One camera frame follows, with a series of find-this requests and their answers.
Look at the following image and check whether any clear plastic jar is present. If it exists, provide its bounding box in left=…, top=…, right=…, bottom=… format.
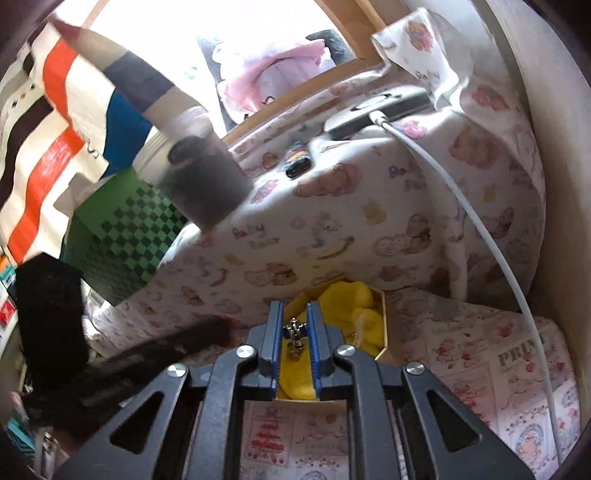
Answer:
left=157, top=105, right=256, bottom=230

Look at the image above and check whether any silver charm jewelry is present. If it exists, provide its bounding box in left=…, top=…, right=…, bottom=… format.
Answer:
left=283, top=318, right=309, bottom=361

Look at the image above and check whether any white tissue paper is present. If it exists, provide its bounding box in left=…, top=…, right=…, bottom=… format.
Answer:
left=54, top=171, right=107, bottom=209

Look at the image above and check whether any bear heart printed cloth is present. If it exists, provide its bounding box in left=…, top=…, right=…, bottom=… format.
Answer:
left=83, top=7, right=548, bottom=324

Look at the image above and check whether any thin pale jewelry loop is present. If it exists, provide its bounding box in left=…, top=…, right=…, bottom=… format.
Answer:
left=352, top=308, right=371, bottom=348

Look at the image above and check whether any gold hexagonal box yellow cloth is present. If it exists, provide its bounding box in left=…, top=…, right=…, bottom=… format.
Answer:
left=279, top=282, right=386, bottom=400

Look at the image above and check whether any wooden window frame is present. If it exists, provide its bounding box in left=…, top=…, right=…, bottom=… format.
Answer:
left=222, top=0, right=393, bottom=140

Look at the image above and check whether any green checkered tissue box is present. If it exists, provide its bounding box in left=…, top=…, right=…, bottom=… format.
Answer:
left=65, top=167, right=190, bottom=306

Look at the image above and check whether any striped curtain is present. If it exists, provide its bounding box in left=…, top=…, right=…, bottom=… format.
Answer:
left=0, top=18, right=208, bottom=264

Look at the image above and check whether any pink cloth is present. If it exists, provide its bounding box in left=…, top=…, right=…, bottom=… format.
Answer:
left=212, top=39, right=338, bottom=117

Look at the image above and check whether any white charging cable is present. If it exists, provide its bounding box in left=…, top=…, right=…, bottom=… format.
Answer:
left=376, top=111, right=566, bottom=468

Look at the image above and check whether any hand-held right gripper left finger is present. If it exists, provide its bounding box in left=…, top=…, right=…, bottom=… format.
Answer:
left=55, top=301, right=283, bottom=480

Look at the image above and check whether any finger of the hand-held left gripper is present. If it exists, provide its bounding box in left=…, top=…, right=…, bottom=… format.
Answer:
left=83, top=316, right=234, bottom=400

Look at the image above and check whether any patchwork printed tablecloth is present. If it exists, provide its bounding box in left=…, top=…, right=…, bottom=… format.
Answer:
left=83, top=286, right=583, bottom=480

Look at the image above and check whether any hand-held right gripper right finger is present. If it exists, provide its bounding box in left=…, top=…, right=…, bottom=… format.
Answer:
left=307, top=301, right=536, bottom=480

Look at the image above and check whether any grey phone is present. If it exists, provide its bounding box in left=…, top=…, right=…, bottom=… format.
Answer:
left=323, top=90, right=432, bottom=140

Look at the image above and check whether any white wardrobe panel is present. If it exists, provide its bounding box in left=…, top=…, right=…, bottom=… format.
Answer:
left=485, top=0, right=591, bottom=324

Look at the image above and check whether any blue lighter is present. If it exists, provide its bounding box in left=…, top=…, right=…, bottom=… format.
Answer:
left=284, top=142, right=313, bottom=180

